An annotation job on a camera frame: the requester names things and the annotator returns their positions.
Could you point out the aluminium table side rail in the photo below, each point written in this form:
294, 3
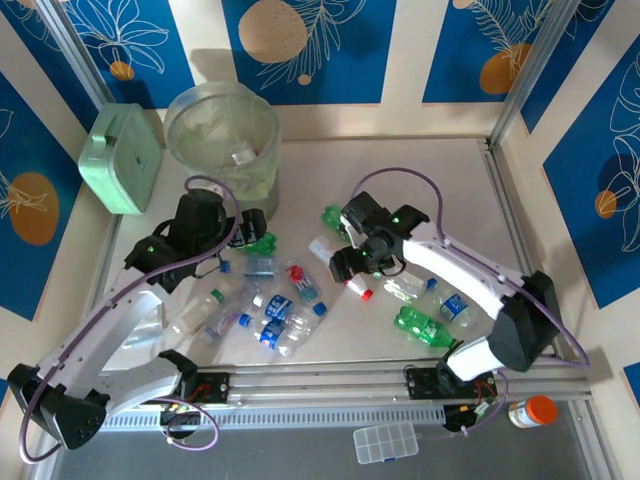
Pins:
500, 160

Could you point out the jar with orange lid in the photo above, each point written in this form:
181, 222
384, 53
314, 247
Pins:
542, 410

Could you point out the aluminium frame post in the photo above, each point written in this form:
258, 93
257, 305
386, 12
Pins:
532, 70
77, 50

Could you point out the black base electronics module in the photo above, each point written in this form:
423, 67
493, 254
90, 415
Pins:
460, 415
180, 412

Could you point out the clear bottle red cap blue label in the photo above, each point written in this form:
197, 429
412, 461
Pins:
305, 289

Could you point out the clear square bottle blue band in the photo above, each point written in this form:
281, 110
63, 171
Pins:
260, 270

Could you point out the white-capped bottle blue label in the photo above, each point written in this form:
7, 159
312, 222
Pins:
277, 306

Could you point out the mint green plastic case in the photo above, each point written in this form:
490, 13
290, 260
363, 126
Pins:
125, 160

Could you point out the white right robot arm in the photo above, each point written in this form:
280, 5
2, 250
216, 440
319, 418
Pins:
450, 270

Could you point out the clear bin with plastic liner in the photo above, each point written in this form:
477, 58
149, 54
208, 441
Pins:
220, 130

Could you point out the clear bottle pink label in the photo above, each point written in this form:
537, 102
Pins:
225, 320

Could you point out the clear compartment organiser box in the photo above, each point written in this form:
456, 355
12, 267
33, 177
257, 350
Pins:
385, 442

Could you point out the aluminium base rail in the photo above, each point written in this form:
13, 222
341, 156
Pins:
320, 382

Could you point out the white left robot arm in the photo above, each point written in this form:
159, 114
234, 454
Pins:
135, 310

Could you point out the clear bottle white label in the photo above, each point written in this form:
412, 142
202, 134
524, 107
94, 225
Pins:
243, 154

